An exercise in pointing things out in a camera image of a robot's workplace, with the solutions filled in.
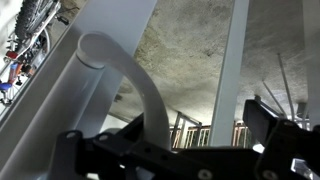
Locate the white curved door handle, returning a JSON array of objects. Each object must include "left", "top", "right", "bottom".
[{"left": 75, "top": 32, "right": 170, "bottom": 150}]

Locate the white fixed door frame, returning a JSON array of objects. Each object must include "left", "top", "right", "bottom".
[{"left": 209, "top": 0, "right": 249, "bottom": 146}]

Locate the wooden slat fence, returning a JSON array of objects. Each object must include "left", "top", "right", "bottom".
[{"left": 170, "top": 122, "right": 256, "bottom": 149}]

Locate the blue white bicycle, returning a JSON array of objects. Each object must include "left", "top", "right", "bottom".
[{"left": 0, "top": 0, "right": 62, "bottom": 106}]

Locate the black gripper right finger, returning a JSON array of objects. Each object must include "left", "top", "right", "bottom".
[{"left": 243, "top": 99, "right": 320, "bottom": 180}]

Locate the white sliding glass door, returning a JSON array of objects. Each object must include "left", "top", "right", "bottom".
[{"left": 0, "top": 0, "right": 164, "bottom": 180}]

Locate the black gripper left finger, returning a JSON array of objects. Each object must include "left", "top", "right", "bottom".
[{"left": 49, "top": 113, "right": 201, "bottom": 180}]

